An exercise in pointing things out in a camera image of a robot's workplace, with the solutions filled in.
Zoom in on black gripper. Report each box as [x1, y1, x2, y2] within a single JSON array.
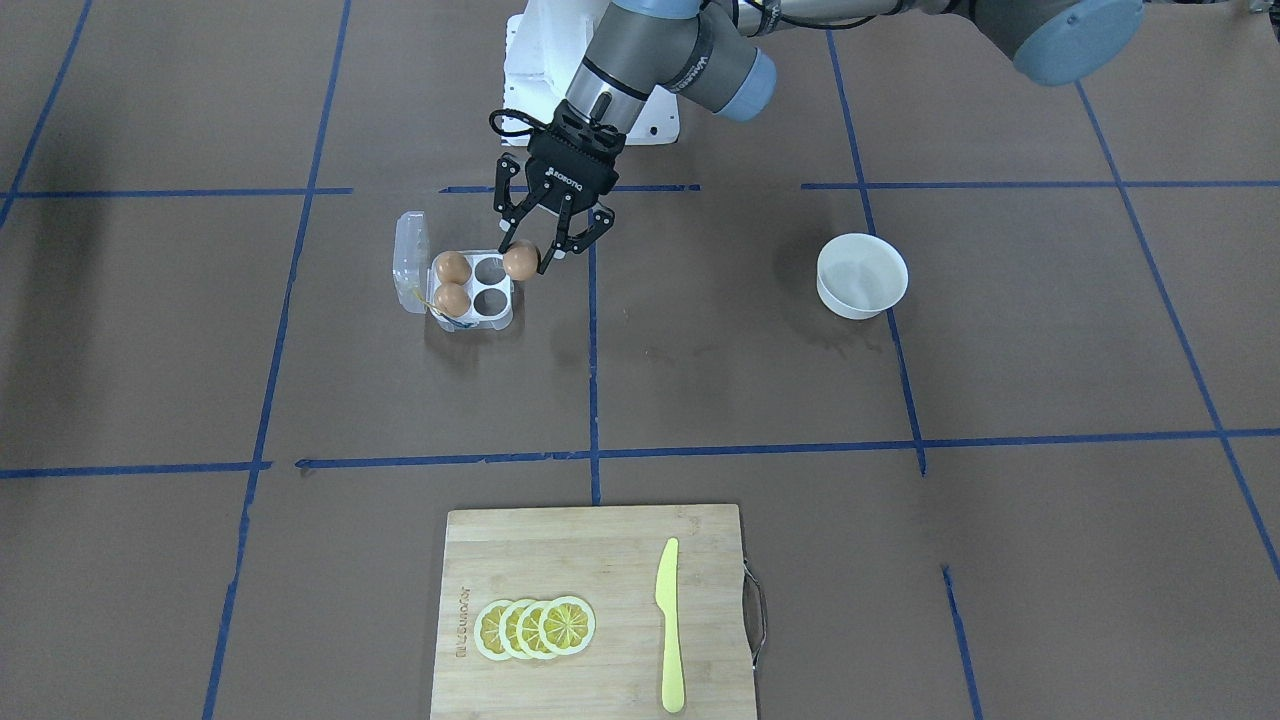
[[493, 110, 626, 275]]

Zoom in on brown egg carried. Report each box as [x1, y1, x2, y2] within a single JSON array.
[[502, 240, 541, 282]]

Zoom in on clear plastic egg carton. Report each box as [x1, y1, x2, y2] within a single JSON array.
[[390, 211, 515, 332]]

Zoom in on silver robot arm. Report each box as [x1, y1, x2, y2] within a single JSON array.
[[489, 1, 1146, 273]]

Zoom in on brown egg rear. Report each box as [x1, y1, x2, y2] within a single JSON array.
[[431, 250, 474, 286]]

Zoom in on white bowl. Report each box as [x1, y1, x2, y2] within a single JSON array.
[[815, 233, 910, 322]]

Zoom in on bamboo cutting board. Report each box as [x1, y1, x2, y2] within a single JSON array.
[[429, 503, 759, 719]]

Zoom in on lemon slice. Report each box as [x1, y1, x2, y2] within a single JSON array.
[[538, 594, 596, 657], [515, 600, 554, 660], [472, 600, 515, 662], [498, 598, 534, 660]]

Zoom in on yellow plastic knife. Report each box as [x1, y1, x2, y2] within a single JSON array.
[[654, 537, 686, 715]]

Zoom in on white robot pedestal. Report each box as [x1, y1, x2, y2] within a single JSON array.
[[503, 1, 681, 146]]

